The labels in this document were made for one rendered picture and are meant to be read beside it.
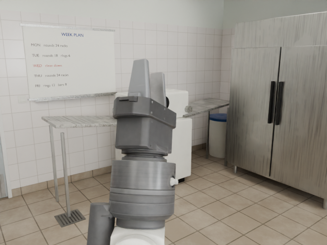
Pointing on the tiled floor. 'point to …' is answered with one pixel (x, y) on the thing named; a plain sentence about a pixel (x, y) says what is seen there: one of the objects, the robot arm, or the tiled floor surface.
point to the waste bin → (217, 134)
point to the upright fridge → (281, 101)
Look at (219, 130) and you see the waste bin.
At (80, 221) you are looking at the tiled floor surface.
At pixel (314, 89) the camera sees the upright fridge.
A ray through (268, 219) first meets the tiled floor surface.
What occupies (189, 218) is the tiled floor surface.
